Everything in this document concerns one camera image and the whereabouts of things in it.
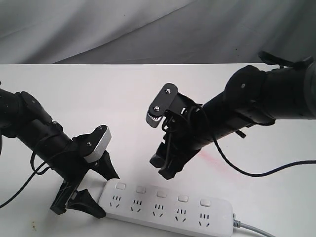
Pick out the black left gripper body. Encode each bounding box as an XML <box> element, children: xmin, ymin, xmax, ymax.
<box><xmin>50</xmin><ymin>135</ymin><xmax>93</xmax><ymax>214</ymax></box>

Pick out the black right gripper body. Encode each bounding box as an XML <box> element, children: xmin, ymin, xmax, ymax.
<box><xmin>157</xmin><ymin>108</ymin><xmax>210</xmax><ymax>163</ymax></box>

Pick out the white five-socket power strip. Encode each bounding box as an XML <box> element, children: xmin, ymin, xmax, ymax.
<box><xmin>98</xmin><ymin>179</ymin><xmax>233</xmax><ymax>237</ymax></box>

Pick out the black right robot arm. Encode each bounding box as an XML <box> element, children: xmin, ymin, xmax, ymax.
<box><xmin>146</xmin><ymin>51</ymin><xmax>316</xmax><ymax>180</ymax></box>

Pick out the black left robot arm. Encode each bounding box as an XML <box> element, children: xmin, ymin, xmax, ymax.
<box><xmin>0</xmin><ymin>89</ymin><xmax>119</xmax><ymax>219</ymax></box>

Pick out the white backdrop cloth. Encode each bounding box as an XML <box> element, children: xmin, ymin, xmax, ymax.
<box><xmin>0</xmin><ymin>0</ymin><xmax>316</xmax><ymax>64</ymax></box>

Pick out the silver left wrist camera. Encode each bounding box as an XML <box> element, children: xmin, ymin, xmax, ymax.
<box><xmin>79</xmin><ymin>125</ymin><xmax>112</xmax><ymax>163</ymax></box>

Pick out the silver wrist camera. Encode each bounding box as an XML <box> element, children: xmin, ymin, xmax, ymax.
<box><xmin>79</xmin><ymin>125</ymin><xmax>112</xmax><ymax>163</ymax></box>
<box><xmin>146</xmin><ymin>83</ymin><xmax>178</xmax><ymax>128</ymax></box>

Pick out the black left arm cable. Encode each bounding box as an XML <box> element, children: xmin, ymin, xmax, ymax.
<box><xmin>0</xmin><ymin>137</ymin><xmax>75</xmax><ymax>208</ymax></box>

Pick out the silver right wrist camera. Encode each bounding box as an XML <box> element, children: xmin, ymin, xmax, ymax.
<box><xmin>146</xmin><ymin>83</ymin><xmax>178</xmax><ymax>128</ymax></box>

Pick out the grey power cable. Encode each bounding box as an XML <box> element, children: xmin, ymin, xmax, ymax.
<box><xmin>232</xmin><ymin>212</ymin><xmax>276</xmax><ymax>237</ymax></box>

